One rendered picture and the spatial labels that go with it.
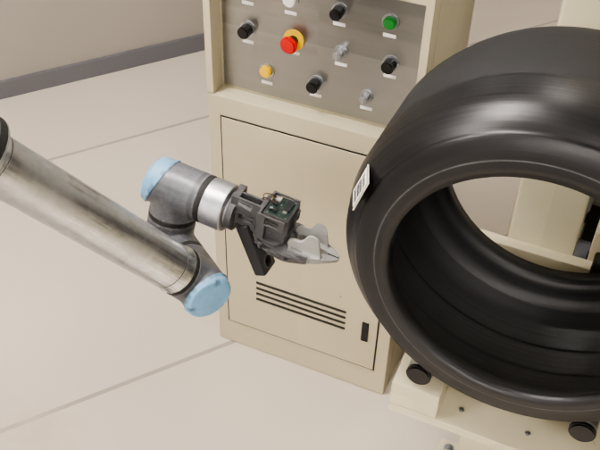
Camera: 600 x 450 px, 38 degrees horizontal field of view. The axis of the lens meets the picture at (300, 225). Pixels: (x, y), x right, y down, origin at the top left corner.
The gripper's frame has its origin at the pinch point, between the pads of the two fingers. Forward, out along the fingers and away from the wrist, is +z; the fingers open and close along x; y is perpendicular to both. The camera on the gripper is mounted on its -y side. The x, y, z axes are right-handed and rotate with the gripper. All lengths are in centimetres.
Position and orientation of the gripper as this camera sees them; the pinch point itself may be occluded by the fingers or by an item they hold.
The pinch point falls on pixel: (331, 259)
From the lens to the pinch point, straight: 155.8
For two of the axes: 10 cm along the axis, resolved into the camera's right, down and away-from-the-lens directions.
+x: 4.1, -5.9, 7.0
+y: 1.3, -7.2, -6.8
